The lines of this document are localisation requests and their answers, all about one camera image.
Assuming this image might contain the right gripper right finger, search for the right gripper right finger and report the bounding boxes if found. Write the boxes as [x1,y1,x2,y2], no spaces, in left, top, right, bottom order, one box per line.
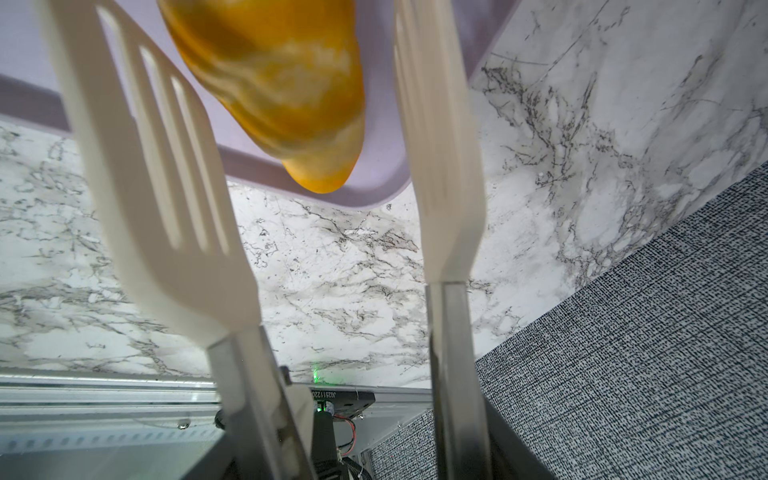
[482,397,555,480]

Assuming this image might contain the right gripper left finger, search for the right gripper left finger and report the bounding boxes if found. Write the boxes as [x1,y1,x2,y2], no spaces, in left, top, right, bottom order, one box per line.
[182,435,240,480]

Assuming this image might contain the steel tongs white tips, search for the steel tongs white tips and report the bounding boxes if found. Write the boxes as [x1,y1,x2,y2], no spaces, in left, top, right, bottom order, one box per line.
[34,1,492,479]

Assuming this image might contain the long striped bread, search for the long striped bread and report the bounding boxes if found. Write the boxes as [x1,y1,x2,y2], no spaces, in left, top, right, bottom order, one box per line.
[158,1,365,194]

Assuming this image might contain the lilac plastic tray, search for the lilac plastic tray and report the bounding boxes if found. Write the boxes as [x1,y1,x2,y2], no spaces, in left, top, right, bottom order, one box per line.
[0,0,523,210]

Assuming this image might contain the aluminium front rail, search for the aluminium front rail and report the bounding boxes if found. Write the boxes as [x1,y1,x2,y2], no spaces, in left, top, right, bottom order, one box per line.
[1,369,432,479]

